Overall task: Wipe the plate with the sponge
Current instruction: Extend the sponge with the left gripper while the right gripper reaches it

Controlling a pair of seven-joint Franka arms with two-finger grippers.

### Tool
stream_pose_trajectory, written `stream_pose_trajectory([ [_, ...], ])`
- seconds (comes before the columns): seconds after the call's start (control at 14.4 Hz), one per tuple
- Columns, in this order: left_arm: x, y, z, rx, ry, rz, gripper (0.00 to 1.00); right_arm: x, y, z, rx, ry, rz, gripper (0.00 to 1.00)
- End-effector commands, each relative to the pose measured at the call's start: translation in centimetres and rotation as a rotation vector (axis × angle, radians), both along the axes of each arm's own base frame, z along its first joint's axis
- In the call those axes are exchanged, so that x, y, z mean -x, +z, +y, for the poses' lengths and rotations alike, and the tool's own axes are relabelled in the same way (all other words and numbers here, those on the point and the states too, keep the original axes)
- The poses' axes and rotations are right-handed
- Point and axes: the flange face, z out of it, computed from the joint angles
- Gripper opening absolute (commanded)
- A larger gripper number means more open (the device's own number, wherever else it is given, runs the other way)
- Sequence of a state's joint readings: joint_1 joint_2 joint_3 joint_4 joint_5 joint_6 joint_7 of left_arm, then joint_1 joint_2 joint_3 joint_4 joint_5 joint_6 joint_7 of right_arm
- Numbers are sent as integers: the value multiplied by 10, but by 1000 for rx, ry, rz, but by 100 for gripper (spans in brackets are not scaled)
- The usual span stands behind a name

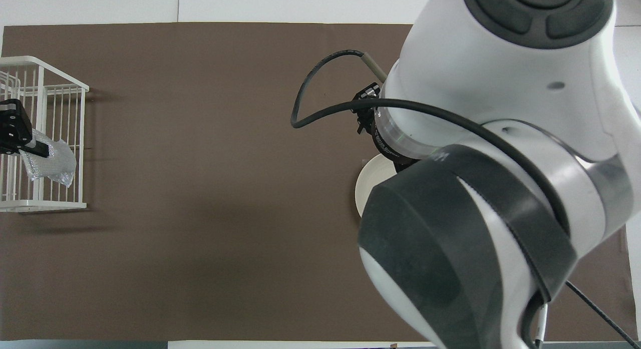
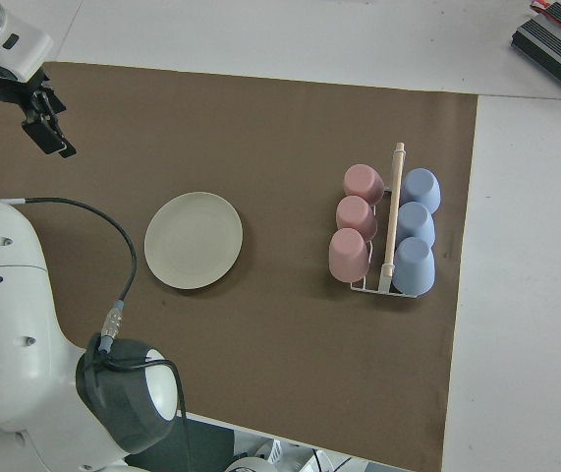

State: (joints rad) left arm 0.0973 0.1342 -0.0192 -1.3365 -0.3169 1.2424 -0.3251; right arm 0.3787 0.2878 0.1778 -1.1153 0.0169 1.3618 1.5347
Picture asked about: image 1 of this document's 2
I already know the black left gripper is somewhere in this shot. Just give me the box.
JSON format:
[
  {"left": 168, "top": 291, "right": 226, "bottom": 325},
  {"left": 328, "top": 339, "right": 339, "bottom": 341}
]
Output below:
[{"left": 0, "top": 99, "right": 50, "bottom": 158}]

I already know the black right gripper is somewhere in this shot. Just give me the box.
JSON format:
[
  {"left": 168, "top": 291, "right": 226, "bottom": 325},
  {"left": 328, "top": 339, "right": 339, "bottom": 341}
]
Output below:
[{"left": 352, "top": 82, "right": 384, "bottom": 136}]

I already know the clear plastic bag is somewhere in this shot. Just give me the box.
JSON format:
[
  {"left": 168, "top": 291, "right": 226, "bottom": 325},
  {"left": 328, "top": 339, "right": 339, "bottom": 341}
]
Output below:
[{"left": 20, "top": 130, "right": 78, "bottom": 188}]

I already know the round white plate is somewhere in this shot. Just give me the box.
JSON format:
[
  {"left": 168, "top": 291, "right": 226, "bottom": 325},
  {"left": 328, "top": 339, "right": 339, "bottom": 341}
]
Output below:
[{"left": 355, "top": 153, "right": 399, "bottom": 220}]

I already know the brown table mat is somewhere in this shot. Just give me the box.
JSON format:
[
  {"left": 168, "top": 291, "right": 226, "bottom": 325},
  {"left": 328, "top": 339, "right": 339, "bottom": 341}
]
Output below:
[{"left": 0, "top": 22, "right": 639, "bottom": 342}]

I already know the white wire dish rack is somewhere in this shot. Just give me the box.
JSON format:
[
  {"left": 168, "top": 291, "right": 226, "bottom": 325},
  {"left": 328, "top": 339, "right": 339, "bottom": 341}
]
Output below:
[{"left": 0, "top": 56, "right": 90, "bottom": 213}]

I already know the thin black cable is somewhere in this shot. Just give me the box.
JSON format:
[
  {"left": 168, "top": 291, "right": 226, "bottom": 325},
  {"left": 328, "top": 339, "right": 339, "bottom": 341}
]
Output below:
[{"left": 565, "top": 281, "right": 641, "bottom": 349}]

